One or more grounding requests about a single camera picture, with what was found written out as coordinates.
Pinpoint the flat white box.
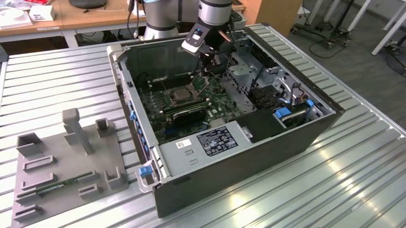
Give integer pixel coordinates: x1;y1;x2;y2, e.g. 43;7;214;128
0;7;32;30

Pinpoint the silver power supply unit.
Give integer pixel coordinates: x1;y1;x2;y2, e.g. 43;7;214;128
157;120;254;178

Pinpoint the white cardboard box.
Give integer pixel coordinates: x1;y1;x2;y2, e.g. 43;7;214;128
28;5;58;21

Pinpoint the CPU socket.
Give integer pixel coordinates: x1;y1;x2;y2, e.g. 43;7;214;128
165;85;206;107

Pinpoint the wooden cabinet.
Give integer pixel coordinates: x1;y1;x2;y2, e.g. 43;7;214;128
243;0;305;38

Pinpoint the black wheeled equipment stand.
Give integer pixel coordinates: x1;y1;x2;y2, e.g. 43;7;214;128
322;0;356;50

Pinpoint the hard disk in blue carrier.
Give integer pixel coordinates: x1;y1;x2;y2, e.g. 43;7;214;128
273;106;310;129

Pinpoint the dark grey PC case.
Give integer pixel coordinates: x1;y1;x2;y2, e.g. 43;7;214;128
106;22;346;219

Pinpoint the white table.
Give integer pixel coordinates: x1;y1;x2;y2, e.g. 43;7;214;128
370;0;406;57

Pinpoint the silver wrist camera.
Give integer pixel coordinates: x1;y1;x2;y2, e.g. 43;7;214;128
181;23;213;56

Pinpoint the green motherboard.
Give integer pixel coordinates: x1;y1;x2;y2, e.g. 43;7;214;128
137;71;258;143

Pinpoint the metal socket cover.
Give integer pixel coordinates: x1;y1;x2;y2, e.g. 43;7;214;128
190;73;211;96

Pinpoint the black round object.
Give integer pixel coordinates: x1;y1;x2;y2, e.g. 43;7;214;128
68;0;107;9

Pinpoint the green RAM stick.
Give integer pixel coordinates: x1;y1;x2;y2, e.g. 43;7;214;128
35;171;96;198

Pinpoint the grey parts rack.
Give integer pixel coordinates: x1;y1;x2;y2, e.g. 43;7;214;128
11;108;130;228

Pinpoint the black expansion card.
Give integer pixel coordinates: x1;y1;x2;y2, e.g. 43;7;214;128
171;105;209;128

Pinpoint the silver CPU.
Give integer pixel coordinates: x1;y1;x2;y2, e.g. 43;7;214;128
173;89;191;100

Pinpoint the wooden desk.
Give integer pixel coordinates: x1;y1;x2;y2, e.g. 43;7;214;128
0;0;247;36

